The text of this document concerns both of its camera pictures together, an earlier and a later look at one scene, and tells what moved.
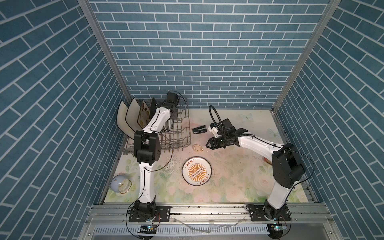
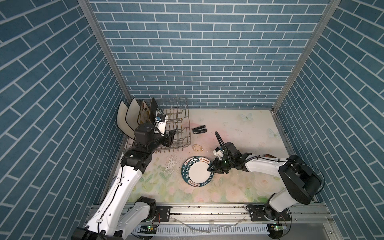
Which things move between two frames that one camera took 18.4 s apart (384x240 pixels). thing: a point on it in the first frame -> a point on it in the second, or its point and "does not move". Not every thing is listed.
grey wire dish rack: [176, 135] does not move
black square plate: [153, 108] does not move
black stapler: [199, 130] does not move
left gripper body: [175, 116] -> [158, 140]
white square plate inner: [132, 115] does not move
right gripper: [213, 145] -> [216, 167]
